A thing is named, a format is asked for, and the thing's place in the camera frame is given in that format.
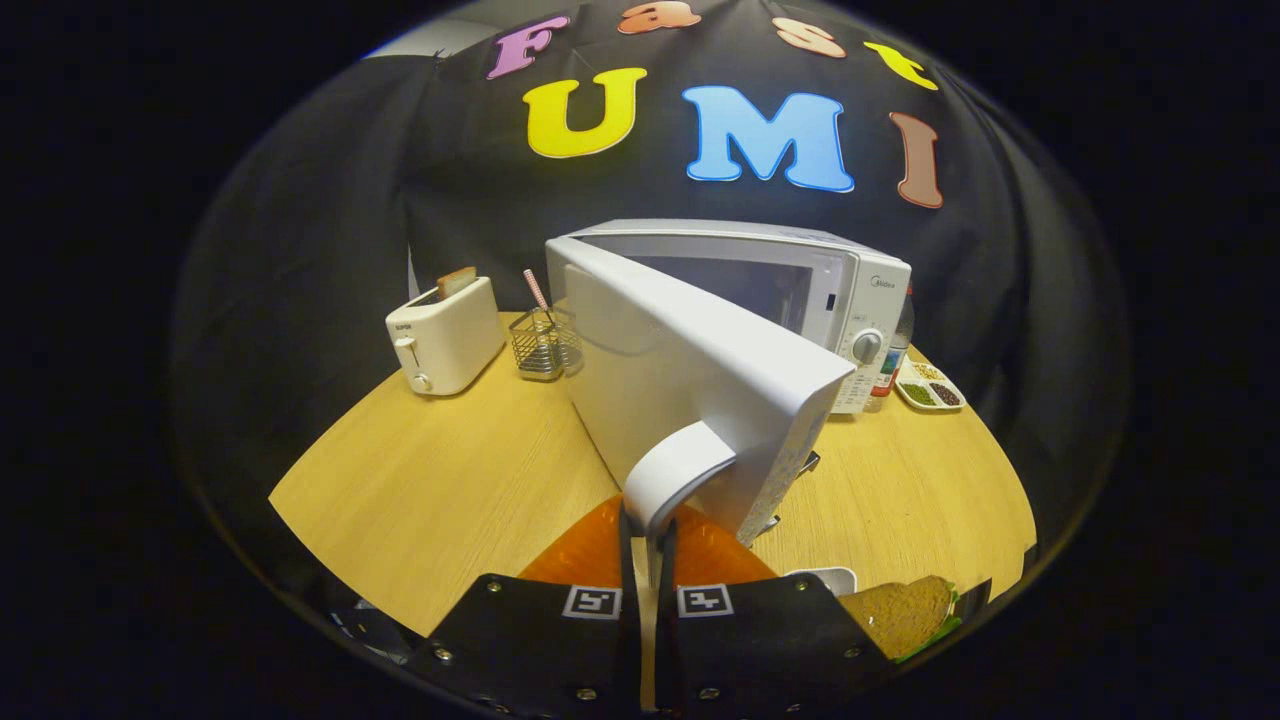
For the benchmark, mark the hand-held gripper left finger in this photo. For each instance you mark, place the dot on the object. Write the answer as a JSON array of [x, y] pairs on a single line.
[[630, 650]]

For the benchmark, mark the clear plastic bottle red label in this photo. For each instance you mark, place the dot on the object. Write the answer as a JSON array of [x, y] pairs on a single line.
[[890, 365]]

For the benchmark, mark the white divided dish of beans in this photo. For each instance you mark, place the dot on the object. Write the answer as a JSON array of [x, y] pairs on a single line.
[[930, 388]]

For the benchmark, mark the pink striped straw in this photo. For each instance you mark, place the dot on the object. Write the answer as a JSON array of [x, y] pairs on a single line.
[[537, 290]]

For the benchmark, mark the white microwave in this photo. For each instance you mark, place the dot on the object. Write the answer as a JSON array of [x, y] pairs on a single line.
[[680, 370]]

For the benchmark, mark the white toaster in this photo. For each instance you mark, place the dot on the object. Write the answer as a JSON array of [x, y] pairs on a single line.
[[450, 340]]

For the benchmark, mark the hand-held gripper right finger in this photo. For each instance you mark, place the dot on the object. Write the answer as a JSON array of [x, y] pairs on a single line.
[[666, 650]]

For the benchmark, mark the toast slice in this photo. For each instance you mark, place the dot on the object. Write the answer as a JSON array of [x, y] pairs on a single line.
[[457, 282]]

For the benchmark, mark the brown bread lettuce sandwich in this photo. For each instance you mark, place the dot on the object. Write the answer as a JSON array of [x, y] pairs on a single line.
[[900, 615]]

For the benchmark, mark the white plastic tray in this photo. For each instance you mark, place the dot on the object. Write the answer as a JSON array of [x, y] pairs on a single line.
[[835, 580]]

